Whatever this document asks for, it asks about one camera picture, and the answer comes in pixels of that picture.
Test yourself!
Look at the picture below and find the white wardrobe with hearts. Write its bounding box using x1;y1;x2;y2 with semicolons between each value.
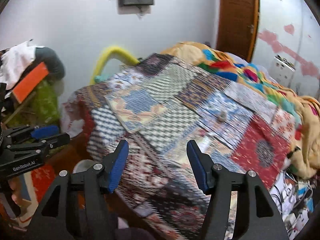
252;0;319;99

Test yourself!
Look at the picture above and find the patchwork patterned bedspread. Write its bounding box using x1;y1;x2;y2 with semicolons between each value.
61;54;296;239

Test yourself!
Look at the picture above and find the grey tape roll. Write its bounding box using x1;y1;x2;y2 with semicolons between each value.
217;111;228;122

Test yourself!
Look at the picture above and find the orange colourful blanket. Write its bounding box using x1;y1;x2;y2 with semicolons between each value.
162;41;319;179

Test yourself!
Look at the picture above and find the brown wooden door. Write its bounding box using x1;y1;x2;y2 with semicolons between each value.
216;0;259;62

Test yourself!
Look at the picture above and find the white box on bed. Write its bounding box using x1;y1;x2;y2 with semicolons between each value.
268;55;295;87

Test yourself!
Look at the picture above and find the clutter pile with cables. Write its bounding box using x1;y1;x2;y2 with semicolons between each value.
269;171;315;239

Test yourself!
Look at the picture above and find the yellow curved bed rail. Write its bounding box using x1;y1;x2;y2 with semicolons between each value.
89;46;140;85

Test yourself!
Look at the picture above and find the green bag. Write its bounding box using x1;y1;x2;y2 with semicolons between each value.
4;80;60;128

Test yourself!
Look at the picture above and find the orange box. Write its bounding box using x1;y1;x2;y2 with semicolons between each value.
12;62;49;104

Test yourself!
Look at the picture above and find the white cloth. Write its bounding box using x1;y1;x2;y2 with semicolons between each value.
1;41;45;90

